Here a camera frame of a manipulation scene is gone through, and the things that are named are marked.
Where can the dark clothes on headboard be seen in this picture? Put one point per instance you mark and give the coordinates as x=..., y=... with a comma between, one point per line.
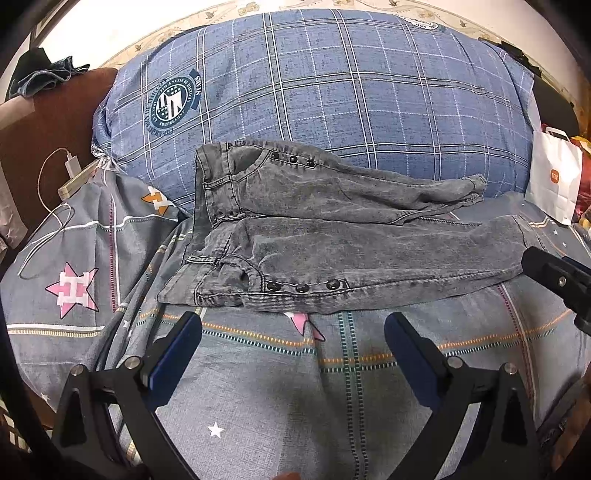
x=34, y=73

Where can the grey patterned bed sheet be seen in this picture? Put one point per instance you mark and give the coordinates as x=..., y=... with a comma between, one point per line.
x=264, y=393

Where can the blue plaid pillow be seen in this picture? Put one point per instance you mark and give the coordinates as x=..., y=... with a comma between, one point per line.
x=377, y=90

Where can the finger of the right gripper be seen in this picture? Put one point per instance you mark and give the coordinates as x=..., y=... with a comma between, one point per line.
x=567, y=278

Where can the white paper bag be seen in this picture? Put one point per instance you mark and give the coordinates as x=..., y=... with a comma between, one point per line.
x=555, y=174

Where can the beige power strip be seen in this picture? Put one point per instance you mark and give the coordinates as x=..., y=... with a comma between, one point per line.
x=73, y=185

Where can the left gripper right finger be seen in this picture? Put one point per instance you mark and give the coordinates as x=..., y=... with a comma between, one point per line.
x=503, y=443

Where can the grey denim pants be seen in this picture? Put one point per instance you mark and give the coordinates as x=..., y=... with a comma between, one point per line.
x=283, y=227

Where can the brown wooden headboard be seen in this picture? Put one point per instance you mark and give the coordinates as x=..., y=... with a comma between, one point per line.
x=35, y=130

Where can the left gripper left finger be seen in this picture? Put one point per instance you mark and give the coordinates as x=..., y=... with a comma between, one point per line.
x=84, y=434

